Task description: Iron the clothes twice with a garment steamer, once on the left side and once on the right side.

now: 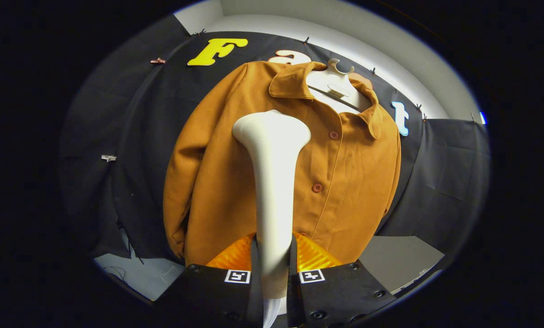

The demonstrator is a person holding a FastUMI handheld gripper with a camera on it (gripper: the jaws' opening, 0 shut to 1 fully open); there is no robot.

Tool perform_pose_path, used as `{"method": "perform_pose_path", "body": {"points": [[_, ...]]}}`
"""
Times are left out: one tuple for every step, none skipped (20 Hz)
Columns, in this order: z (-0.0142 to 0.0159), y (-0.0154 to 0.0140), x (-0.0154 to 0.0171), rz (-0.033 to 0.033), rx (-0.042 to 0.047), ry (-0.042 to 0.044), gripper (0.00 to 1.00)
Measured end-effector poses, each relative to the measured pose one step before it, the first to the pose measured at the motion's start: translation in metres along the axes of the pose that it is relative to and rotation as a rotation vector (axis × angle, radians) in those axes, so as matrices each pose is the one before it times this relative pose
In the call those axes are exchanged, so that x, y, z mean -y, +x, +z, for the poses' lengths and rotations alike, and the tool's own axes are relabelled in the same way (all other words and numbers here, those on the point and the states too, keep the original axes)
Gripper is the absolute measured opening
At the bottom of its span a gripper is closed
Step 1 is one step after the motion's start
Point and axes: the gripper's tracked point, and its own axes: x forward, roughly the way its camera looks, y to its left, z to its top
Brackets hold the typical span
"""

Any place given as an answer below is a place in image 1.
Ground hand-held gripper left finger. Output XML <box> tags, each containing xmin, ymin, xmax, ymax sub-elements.
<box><xmin>156</xmin><ymin>232</ymin><xmax>264</xmax><ymax>328</ymax></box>

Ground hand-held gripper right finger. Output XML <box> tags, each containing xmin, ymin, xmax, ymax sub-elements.
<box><xmin>287</xmin><ymin>232</ymin><xmax>398</xmax><ymax>328</ymax></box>

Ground brown button shirt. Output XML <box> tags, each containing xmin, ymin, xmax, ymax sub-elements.
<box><xmin>163</xmin><ymin>61</ymin><xmax>401</xmax><ymax>266</ymax></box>

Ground white garment steamer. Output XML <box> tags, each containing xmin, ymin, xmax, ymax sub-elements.
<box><xmin>232</xmin><ymin>109</ymin><xmax>312</xmax><ymax>300</ymax></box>

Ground grey cabinet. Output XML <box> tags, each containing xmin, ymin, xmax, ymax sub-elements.
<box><xmin>359</xmin><ymin>236</ymin><xmax>446</xmax><ymax>294</ymax></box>

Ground black backdrop cloth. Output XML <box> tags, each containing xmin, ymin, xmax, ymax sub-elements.
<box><xmin>58</xmin><ymin>14</ymin><xmax>490</xmax><ymax>260</ymax></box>

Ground white mannequin torso stand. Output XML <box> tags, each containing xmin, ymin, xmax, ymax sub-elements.
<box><xmin>306</xmin><ymin>58</ymin><xmax>372</xmax><ymax>113</ymax></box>

